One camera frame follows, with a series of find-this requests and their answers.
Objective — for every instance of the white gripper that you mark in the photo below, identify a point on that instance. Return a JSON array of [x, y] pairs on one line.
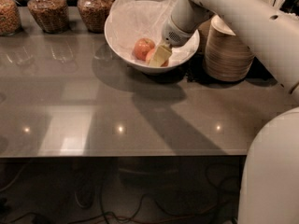
[[173, 34]]

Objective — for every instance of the red apple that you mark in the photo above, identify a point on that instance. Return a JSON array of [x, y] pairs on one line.
[[142, 47], [148, 59]]

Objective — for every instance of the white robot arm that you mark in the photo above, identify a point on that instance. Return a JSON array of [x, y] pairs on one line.
[[269, 191]]

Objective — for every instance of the white ceramic bowl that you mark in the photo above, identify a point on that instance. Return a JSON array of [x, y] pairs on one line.
[[179, 56]]

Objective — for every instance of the white paper liner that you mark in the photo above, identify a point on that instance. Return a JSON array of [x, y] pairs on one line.
[[130, 20]]

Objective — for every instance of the rear stack paper bowls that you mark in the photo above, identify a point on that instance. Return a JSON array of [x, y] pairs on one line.
[[203, 30]]

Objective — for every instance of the stack paper bowls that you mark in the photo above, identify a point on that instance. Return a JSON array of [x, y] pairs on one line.
[[203, 30], [226, 57]]

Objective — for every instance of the front stack paper bowls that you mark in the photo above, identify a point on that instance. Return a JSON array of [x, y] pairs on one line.
[[226, 57]]

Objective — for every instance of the right glass cereal jar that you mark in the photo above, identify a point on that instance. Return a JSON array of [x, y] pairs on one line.
[[94, 13]]

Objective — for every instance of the glass cereal jar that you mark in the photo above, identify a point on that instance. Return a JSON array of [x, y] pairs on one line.
[[10, 20], [50, 15], [94, 13]]

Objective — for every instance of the middle glass cereal jar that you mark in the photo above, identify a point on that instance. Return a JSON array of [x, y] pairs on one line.
[[50, 15]]

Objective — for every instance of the left glass cereal jar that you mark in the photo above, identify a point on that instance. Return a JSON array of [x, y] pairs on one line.
[[10, 20]]

